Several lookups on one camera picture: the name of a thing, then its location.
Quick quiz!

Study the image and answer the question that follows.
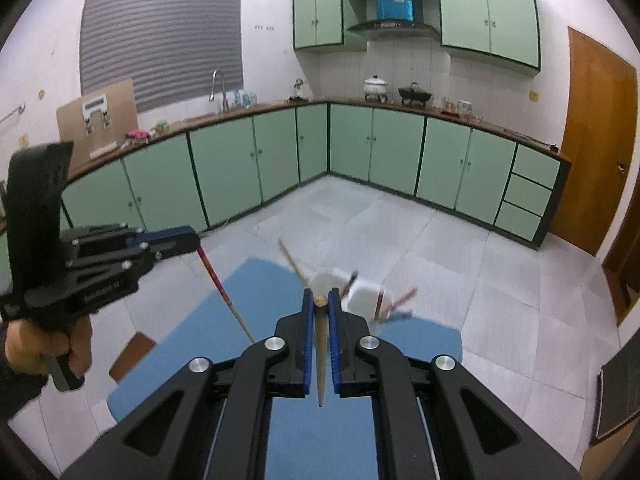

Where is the black glass cabinet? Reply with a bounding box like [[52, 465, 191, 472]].
[[590, 344, 640, 444]]

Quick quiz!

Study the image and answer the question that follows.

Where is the person's left hand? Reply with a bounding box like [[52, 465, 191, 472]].
[[0, 317, 94, 377]]

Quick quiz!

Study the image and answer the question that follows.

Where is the black wok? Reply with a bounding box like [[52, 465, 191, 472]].
[[397, 82, 434, 107]]

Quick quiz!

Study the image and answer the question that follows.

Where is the green base cabinet run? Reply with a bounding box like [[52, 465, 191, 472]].
[[0, 99, 572, 251]]

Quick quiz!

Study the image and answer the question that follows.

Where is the person's left forearm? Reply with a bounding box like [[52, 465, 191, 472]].
[[0, 359, 49, 424]]

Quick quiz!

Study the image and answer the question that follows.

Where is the white plastic container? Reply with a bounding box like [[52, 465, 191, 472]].
[[307, 269, 352, 306], [345, 283, 386, 323]]

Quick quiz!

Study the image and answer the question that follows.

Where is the green wall cabinet unit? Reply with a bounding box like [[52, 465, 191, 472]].
[[292, 0, 542, 77]]

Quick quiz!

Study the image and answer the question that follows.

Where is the white cooking pot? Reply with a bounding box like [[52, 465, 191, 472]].
[[363, 74, 390, 101]]

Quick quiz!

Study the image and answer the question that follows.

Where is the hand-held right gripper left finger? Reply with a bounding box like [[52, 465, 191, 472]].
[[60, 287, 316, 480]]

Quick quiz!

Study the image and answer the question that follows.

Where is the blue tablecloth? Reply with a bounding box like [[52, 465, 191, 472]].
[[107, 257, 464, 480]]

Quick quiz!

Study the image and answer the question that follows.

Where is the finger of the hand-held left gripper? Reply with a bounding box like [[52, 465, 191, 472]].
[[59, 222, 188, 256], [65, 230, 202, 287]]

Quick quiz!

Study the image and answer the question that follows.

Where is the range hood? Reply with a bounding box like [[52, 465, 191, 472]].
[[345, 18, 441, 41]]

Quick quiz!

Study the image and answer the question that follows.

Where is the grey window blind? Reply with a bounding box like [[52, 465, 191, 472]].
[[79, 0, 245, 114]]

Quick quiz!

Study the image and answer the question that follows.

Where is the row of glass jars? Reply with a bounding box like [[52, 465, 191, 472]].
[[432, 94, 474, 117]]

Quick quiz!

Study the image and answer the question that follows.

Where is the metal sink faucet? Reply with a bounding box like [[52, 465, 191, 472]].
[[208, 69, 230, 114]]

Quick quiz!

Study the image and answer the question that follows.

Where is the brown wooden door frame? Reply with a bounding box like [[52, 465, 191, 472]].
[[602, 230, 640, 326]]

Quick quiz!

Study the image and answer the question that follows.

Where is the brown wooden door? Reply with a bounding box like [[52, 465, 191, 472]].
[[549, 26, 640, 257]]

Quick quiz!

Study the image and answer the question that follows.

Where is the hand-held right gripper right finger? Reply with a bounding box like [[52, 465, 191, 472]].
[[327, 287, 582, 480]]

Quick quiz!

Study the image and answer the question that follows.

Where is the cardboard sheet with white bracket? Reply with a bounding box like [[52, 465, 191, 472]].
[[55, 78, 139, 166]]

